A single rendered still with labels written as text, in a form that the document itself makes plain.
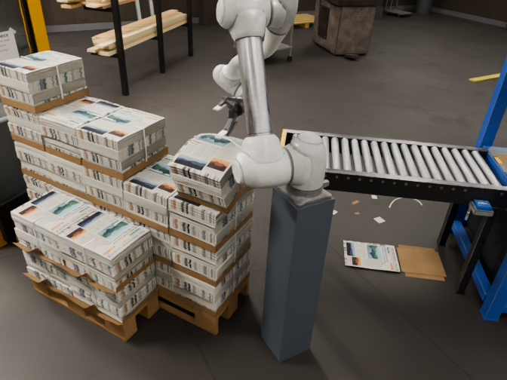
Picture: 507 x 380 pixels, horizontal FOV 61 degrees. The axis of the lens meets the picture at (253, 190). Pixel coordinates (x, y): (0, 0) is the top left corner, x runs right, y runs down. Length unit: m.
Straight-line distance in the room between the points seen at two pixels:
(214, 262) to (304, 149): 0.80
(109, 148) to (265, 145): 0.92
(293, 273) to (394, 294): 1.12
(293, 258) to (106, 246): 0.94
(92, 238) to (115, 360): 0.67
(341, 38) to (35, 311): 6.75
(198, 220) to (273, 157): 0.60
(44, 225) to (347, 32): 6.69
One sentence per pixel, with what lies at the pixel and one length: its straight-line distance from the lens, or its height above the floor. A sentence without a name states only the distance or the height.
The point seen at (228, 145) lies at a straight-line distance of 2.03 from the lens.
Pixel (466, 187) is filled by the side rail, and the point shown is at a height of 0.79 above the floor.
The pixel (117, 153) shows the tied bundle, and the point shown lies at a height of 0.99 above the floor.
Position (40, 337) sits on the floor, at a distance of 2.77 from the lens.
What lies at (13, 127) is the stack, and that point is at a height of 0.93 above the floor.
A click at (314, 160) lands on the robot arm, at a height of 1.20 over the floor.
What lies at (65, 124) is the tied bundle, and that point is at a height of 1.06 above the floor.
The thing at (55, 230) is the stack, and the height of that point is 0.60.
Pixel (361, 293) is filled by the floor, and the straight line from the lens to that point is 2.92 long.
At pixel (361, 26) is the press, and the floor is 0.51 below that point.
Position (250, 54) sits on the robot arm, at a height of 1.57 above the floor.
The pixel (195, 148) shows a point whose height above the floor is 1.09.
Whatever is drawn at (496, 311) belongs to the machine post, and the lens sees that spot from 3.05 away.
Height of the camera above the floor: 2.00
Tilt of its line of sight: 32 degrees down
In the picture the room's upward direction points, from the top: 3 degrees clockwise
